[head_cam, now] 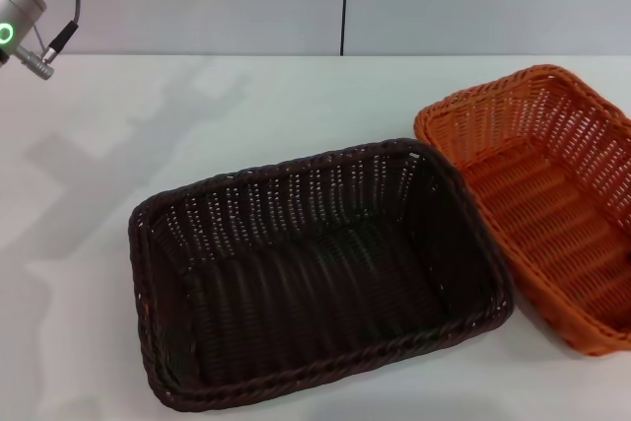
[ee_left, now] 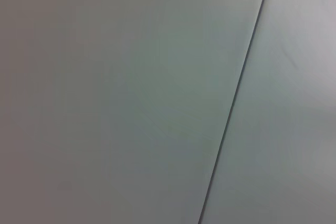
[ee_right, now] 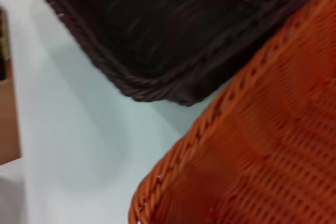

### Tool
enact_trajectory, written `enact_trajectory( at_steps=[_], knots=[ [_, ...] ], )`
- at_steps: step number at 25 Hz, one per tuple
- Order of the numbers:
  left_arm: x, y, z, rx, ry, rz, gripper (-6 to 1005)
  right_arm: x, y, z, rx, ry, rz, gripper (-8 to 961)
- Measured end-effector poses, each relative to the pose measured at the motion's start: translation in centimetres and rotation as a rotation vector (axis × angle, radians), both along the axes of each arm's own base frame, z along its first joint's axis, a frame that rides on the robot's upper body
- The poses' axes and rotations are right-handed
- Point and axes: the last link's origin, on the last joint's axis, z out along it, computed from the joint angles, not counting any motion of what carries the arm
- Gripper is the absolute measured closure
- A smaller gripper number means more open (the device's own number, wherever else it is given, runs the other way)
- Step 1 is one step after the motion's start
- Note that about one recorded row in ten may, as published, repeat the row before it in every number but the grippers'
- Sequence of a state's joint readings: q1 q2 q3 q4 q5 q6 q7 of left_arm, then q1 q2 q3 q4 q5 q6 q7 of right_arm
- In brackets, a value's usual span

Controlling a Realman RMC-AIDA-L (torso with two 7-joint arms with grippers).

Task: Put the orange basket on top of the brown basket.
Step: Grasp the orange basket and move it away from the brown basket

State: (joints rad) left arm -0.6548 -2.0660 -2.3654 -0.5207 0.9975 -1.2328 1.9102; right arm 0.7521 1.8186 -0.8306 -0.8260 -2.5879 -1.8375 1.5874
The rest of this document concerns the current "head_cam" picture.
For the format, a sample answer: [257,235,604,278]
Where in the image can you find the dark brown woven basket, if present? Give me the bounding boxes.
[128,137,516,413]

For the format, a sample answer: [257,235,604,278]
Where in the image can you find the orange woven basket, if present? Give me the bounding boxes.
[413,63,631,357]

